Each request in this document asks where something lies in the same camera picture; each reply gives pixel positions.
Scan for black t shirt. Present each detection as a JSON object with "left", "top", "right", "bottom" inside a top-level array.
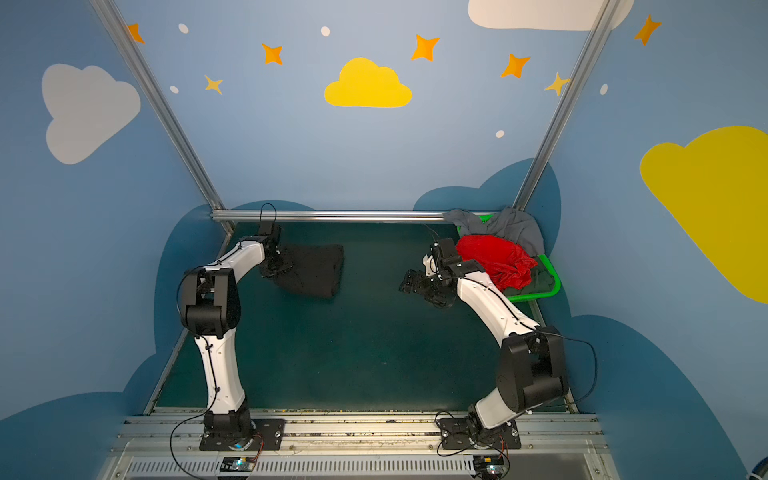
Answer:
[{"left": 274, "top": 244, "right": 344, "bottom": 299}]

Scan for red t shirt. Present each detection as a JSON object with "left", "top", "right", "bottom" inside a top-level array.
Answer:
[{"left": 456, "top": 235, "right": 538, "bottom": 291}]

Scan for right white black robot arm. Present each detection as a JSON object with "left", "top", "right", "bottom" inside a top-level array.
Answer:
[{"left": 400, "top": 238, "right": 570, "bottom": 432}]

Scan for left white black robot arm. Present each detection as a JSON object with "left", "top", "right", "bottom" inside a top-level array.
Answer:
[{"left": 177, "top": 235, "right": 290, "bottom": 451}]

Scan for green plastic basket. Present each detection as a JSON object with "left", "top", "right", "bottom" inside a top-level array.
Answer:
[{"left": 445, "top": 208, "right": 561, "bottom": 302}]

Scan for grey t shirt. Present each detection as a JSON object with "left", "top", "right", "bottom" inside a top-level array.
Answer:
[{"left": 442, "top": 207, "right": 545, "bottom": 257}]

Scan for dark green t shirt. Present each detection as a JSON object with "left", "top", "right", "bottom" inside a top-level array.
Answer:
[{"left": 504, "top": 265, "right": 555, "bottom": 296}]

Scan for right controller board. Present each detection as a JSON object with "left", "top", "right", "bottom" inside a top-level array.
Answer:
[{"left": 472, "top": 455, "right": 508, "bottom": 480}]

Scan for controller board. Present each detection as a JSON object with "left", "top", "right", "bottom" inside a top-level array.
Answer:
[
  {"left": 219, "top": 457, "right": 257, "bottom": 474},
  {"left": 472, "top": 455, "right": 508, "bottom": 480}
]

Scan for left controller board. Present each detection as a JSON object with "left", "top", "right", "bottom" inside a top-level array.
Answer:
[{"left": 219, "top": 457, "right": 257, "bottom": 474}]

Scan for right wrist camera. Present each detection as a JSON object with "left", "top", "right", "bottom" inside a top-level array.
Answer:
[{"left": 422, "top": 254, "right": 437, "bottom": 277}]

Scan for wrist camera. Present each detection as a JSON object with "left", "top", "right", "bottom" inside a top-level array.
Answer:
[
  {"left": 422, "top": 254, "right": 437, "bottom": 277},
  {"left": 257, "top": 221, "right": 281, "bottom": 243}
]

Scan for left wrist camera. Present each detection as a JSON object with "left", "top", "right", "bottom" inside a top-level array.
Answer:
[{"left": 257, "top": 221, "right": 281, "bottom": 243}]

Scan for back aluminium frame rail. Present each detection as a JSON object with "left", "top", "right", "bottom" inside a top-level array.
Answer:
[{"left": 211, "top": 210, "right": 446, "bottom": 223}]

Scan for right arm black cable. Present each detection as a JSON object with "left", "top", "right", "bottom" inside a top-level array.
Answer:
[{"left": 422, "top": 224, "right": 599, "bottom": 421}]

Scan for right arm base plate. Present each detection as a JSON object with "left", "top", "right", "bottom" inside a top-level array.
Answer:
[{"left": 435, "top": 416, "right": 521, "bottom": 453}]

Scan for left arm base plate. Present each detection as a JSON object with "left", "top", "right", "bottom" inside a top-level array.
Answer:
[{"left": 199, "top": 418, "right": 286, "bottom": 453}]

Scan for front aluminium rail bed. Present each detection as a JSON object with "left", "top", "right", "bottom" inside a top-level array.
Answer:
[{"left": 98, "top": 409, "right": 619, "bottom": 479}]

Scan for right aluminium frame post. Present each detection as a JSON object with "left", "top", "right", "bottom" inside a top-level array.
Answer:
[{"left": 513, "top": 0, "right": 622, "bottom": 210}]

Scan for aluminium frame post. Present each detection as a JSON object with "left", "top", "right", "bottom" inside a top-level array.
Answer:
[
  {"left": 90, "top": 0, "right": 225, "bottom": 210},
  {"left": 513, "top": 0, "right": 622, "bottom": 210}
]

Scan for left aluminium frame post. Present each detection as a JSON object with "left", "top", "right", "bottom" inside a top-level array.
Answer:
[{"left": 90, "top": 0, "right": 225, "bottom": 210}]

